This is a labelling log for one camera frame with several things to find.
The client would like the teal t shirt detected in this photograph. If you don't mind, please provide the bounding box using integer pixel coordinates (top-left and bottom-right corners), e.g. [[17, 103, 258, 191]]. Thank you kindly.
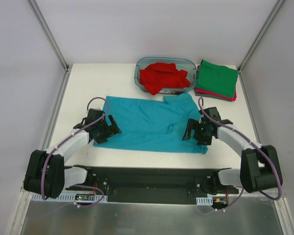
[[99, 93, 208, 154]]

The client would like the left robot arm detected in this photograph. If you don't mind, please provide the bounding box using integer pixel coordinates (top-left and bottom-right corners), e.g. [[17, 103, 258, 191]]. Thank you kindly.
[[23, 109, 121, 200]]

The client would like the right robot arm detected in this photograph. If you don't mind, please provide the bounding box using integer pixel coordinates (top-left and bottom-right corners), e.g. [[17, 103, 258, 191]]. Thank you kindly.
[[182, 107, 283, 200]]

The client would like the folded pink t shirt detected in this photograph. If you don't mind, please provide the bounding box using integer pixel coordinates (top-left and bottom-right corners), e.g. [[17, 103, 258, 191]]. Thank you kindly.
[[195, 65, 237, 102]]

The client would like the folded green t shirt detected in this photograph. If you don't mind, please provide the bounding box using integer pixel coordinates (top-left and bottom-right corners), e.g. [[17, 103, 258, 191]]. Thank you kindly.
[[196, 59, 239, 98]]

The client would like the clear blue plastic bin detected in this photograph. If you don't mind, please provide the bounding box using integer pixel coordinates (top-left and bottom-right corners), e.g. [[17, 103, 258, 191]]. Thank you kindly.
[[134, 57, 197, 95]]

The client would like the red t shirt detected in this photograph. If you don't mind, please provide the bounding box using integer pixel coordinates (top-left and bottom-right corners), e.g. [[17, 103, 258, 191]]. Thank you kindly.
[[139, 62, 191, 95]]

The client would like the right aluminium table rail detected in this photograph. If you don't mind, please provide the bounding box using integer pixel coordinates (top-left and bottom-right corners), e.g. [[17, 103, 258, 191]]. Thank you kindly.
[[238, 72, 262, 143]]

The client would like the aluminium table rail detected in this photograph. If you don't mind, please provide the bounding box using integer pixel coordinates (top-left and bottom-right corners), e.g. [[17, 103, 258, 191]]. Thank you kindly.
[[238, 72, 262, 143], [38, 66, 72, 150]]

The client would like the left aluminium table rail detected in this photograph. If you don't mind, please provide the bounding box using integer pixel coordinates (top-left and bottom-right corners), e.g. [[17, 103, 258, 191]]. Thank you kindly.
[[38, 66, 72, 150]]

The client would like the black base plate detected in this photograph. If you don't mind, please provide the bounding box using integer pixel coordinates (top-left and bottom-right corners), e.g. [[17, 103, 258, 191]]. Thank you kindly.
[[63, 165, 243, 205]]

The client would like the left white cable duct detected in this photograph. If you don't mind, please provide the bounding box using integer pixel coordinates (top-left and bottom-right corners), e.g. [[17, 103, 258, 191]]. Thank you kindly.
[[45, 192, 108, 204]]

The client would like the white cable duct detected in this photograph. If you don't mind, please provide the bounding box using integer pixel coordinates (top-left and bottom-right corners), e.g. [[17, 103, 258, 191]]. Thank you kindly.
[[196, 196, 213, 206], [45, 192, 108, 204]]

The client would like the right white cable duct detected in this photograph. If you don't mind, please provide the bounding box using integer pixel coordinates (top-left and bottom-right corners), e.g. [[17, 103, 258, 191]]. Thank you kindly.
[[196, 196, 213, 206]]

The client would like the left aluminium frame post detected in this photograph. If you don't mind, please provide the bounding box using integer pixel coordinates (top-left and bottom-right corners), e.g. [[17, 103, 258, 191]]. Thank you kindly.
[[27, 0, 69, 71]]

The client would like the aluminium frame post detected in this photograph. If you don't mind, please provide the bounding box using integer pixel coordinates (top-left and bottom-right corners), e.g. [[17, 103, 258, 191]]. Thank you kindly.
[[27, 0, 69, 71], [238, 0, 286, 73]]

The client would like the right aluminium frame post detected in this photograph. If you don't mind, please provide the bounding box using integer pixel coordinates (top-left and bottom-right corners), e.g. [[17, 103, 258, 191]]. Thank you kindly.
[[238, 0, 286, 73]]

